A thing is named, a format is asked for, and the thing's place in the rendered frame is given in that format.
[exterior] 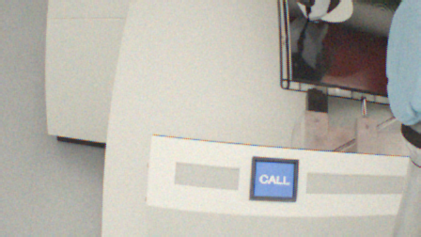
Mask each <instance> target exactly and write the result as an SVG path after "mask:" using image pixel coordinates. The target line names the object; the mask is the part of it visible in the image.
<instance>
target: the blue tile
mask: <svg viewBox="0 0 421 237"><path fill-rule="evenodd" d="M293 182H294V165H293V164H285V163H281V164H277V163H269V162H256V163H255V178H254V196H261V197H266V196H269V197H285V198H288V197H292V196H293Z"/></svg>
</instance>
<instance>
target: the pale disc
mask: <svg viewBox="0 0 421 237"><path fill-rule="evenodd" d="M352 11H353V9H352V1H351V0H341V2H340V3H339V5H338V7H336V8H335V9H334V10H333V11H331V12H330V13H328V14H326V16H324V17H323V18H321V19H322V20H323V21H328V22H334V23H335V22H343V21H346V20H347V19H348V18H350V16H351V14H352Z"/></svg>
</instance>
